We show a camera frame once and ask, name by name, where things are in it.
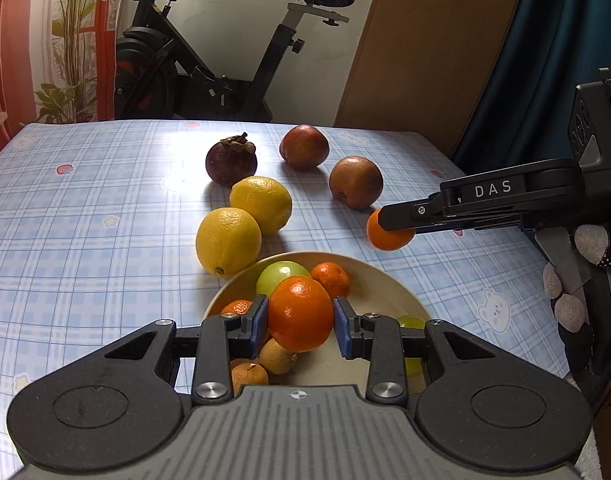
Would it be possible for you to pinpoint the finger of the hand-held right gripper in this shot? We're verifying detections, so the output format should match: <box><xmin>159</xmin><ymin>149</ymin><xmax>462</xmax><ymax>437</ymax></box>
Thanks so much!
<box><xmin>378</xmin><ymin>159</ymin><xmax>583</xmax><ymax>237</ymax></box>

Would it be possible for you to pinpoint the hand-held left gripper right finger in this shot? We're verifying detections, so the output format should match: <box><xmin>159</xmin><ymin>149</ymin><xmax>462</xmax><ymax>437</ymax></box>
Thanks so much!
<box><xmin>334</xmin><ymin>296</ymin><xmax>501</xmax><ymax>406</ymax></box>

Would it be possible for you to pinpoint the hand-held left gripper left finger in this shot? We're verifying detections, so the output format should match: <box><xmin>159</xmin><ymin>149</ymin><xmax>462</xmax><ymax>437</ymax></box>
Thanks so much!
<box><xmin>98</xmin><ymin>296</ymin><xmax>270</xmax><ymax>406</ymax></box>

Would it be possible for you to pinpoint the small tangerine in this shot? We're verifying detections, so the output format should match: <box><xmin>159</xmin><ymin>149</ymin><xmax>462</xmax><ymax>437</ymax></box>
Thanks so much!
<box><xmin>310</xmin><ymin>262</ymin><xmax>351</xmax><ymax>301</ymax></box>
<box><xmin>220</xmin><ymin>299</ymin><xmax>255</xmax><ymax>317</ymax></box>
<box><xmin>366</xmin><ymin>208</ymin><xmax>416</xmax><ymax>252</ymax></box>

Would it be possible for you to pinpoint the large orange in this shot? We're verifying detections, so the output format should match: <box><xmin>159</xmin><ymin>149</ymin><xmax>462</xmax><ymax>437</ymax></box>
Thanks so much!
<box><xmin>267</xmin><ymin>275</ymin><xmax>335</xmax><ymax>353</ymax></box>

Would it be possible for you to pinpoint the green apple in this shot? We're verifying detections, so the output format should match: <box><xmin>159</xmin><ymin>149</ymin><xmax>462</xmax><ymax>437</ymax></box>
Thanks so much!
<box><xmin>396</xmin><ymin>315</ymin><xmax>429</xmax><ymax>378</ymax></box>
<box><xmin>256</xmin><ymin>260</ymin><xmax>311</xmax><ymax>298</ymax></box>

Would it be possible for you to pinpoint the cream round plate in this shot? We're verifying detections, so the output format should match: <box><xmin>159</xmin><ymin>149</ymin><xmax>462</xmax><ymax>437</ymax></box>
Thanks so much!
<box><xmin>203</xmin><ymin>251</ymin><xmax>431</xmax><ymax>388</ymax></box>

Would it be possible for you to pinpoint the brownish red apple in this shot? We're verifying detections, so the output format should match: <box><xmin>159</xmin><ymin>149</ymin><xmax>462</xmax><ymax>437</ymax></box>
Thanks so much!
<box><xmin>329</xmin><ymin>156</ymin><xmax>385</xmax><ymax>211</ymax></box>

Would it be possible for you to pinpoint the bright red apple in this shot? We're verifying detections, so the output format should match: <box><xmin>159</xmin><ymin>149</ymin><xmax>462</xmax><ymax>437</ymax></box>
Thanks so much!
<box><xmin>280</xmin><ymin>125</ymin><xmax>330</xmax><ymax>170</ymax></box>

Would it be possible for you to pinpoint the person's right hand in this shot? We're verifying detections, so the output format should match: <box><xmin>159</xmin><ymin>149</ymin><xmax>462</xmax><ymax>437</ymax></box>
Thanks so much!
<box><xmin>543</xmin><ymin>224</ymin><xmax>611</xmax><ymax>376</ymax></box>

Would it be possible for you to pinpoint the brown longan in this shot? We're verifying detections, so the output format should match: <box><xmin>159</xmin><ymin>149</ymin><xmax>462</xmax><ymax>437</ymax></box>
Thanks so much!
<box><xmin>258</xmin><ymin>337</ymin><xmax>299</xmax><ymax>375</ymax></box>
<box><xmin>230</xmin><ymin>362</ymin><xmax>270</xmax><ymax>396</ymax></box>

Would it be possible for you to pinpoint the yellow lemon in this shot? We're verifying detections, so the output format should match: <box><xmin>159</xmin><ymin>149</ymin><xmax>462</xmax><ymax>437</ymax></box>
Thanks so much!
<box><xmin>196</xmin><ymin>207</ymin><xmax>263</xmax><ymax>278</ymax></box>
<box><xmin>230</xmin><ymin>176</ymin><xmax>293</xmax><ymax>236</ymax></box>

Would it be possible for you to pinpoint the dark teal curtain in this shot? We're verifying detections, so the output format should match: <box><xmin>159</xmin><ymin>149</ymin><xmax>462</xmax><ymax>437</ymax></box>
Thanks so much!
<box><xmin>453</xmin><ymin>0</ymin><xmax>611</xmax><ymax>181</ymax></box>

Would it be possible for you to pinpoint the wooden cabinet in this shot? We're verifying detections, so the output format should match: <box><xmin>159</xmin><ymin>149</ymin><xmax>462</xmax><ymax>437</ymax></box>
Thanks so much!
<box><xmin>334</xmin><ymin>0</ymin><xmax>531</xmax><ymax>158</ymax></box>

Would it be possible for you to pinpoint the dark purple mangosteen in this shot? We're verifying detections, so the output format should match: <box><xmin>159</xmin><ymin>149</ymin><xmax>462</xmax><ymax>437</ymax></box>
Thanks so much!
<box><xmin>206</xmin><ymin>132</ymin><xmax>259</xmax><ymax>186</ymax></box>

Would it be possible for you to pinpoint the black exercise bike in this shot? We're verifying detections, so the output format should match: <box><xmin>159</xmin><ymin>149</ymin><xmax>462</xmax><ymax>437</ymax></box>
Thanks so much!
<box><xmin>113</xmin><ymin>0</ymin><xmax>359</xmax><ymax>123</ymax></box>

